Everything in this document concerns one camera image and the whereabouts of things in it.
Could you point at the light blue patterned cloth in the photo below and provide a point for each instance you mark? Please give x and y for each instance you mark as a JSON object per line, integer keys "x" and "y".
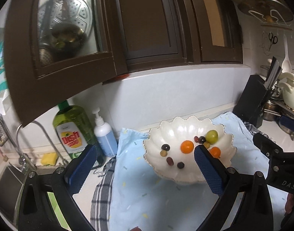
{"x": 247, "y": 160}

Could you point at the small brown longan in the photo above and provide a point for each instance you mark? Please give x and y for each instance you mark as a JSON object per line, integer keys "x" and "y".
{"x": 207, "y": 145}

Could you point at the blue white pump bottle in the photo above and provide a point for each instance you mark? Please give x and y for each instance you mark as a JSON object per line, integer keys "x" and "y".
{"x": 105, "y": 136}

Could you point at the white scalloped ceramic bowl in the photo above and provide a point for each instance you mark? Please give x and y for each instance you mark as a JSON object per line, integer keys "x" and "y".
{"x": 174, "y": 133}

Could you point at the white ceramic teapot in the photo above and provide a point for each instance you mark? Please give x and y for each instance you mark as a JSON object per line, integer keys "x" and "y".
{"x": 287, "y": 85}

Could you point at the black white plaid cloth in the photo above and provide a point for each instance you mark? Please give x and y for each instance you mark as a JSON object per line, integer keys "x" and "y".
{"x": 102, "y": 194}

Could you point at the green plastic basin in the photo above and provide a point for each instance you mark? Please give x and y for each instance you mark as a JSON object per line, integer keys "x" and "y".
{"x": 57, "y": 211}

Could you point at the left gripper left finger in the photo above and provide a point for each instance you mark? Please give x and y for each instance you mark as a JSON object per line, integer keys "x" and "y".
{"x": 35, "y": 209}

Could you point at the black scissors on hook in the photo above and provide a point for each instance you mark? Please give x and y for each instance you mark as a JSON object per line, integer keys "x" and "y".
{"x": 273, "y": 39}

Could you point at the tall chrome kitchen faucet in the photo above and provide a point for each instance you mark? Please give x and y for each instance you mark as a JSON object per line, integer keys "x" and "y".
{"x": 24, "y": 160}

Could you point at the green apple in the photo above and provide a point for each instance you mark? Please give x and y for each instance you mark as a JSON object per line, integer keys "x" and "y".
{"x": 211, "y": 136}

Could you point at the metal steamer plate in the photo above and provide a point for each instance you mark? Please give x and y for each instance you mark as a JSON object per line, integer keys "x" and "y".
{"x": 63, "y": 28}

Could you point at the wall rack with boards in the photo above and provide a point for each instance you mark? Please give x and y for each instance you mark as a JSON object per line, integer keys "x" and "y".
{"x": 270, "y": 13}

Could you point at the stainless steel sink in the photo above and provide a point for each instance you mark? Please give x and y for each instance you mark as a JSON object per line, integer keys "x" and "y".
{"x": 11, "y": 182}

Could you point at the green dish soap bottle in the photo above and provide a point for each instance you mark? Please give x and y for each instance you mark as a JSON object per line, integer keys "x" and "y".
{"x": 75, "y": 132}

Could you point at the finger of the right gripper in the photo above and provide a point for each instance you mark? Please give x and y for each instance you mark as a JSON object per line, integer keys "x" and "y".
{"x": 267, "y": 147}
{"x": 287, "y": 122}

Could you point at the stainless steel pots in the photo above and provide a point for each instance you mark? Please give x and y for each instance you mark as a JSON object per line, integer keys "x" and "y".
{"x": 275, "y": 108}

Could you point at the orange mandarin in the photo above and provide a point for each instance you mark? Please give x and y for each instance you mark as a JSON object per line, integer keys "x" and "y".
{"x": 215, "y": 152}
{"x": 187, "y": 147}

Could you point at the white ladle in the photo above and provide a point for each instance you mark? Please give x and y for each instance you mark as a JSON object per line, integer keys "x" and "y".
{"x": 286, "y": 64}

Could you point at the yellow sponge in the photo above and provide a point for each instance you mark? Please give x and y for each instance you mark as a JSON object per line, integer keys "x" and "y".
{"x": 49, "y": 159}

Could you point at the dark plum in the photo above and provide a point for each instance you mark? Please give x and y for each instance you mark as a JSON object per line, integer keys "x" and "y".
{"x": 165, "y": 147}
{"x": 201, "y": 140}

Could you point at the person right hand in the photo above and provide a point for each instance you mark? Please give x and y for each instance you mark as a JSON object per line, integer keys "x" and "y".
{"x": 289, "y": 204}

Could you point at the black knife block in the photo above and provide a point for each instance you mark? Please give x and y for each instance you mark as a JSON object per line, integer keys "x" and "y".
{"x": 250, "y": 106}

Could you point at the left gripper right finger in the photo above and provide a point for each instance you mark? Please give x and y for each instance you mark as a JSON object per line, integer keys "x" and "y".
{"x": 255, "y": 210}

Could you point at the dark brown wall cabinet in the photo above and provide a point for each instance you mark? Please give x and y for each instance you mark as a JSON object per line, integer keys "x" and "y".
{"x": 126, "y": 36}

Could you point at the red jujube date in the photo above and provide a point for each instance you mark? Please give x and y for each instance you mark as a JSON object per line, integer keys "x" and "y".
{"x": 170, "y": 161}

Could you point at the small chrome gooseneck faucet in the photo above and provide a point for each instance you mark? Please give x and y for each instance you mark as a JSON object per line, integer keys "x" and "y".
{"x": 35, "y": 141}

